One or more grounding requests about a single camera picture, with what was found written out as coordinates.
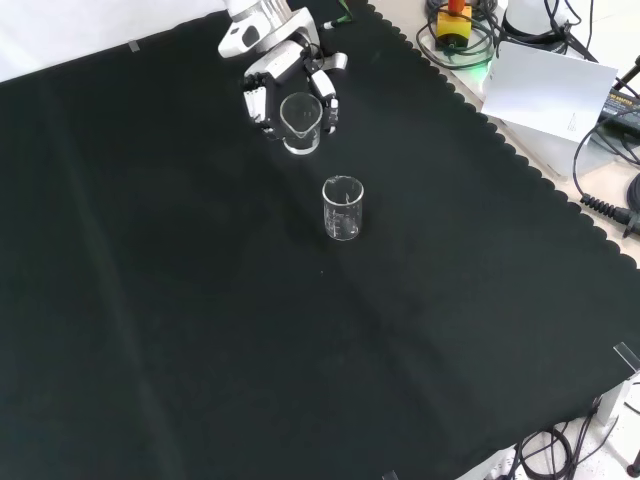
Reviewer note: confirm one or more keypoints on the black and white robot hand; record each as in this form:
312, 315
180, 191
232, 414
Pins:
275, 62

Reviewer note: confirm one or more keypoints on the clear beaker with white graduations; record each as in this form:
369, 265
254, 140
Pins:
300, 142

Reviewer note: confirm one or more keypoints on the clear tape strip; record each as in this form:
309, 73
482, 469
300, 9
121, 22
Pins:
627, 356
134, 47
390, 475

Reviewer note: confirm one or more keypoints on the aluminium bench bracket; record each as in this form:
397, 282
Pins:
617, 400

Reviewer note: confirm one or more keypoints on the black bench cloth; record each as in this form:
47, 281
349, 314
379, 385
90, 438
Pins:
200, 280

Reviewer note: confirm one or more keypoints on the pale board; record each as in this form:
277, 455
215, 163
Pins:
545, 90

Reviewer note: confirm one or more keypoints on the yellow stop button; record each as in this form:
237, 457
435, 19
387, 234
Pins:
454, 22

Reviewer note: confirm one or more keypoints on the black power adapter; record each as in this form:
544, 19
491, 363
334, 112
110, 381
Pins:
622, 102

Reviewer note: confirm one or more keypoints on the clear glass beaker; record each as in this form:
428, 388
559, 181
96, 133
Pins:
343, 220

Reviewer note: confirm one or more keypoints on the white rounded device base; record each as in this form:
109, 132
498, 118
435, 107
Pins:
530, 17

